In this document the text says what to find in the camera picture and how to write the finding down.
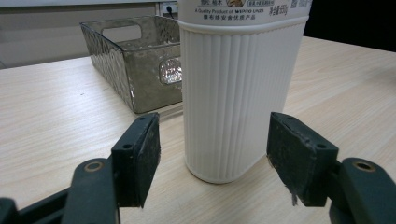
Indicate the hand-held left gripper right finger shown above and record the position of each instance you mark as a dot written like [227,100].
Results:
[300,158]

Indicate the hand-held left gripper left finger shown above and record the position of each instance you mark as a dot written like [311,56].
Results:
[135,161]

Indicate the white ribbed plastic bottle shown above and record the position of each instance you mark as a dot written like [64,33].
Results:
[236,99]

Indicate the clear textured plastic basket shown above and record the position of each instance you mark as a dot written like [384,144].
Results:
[137,62]

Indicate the white wall socket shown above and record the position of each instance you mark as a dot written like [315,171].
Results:
[168,7]

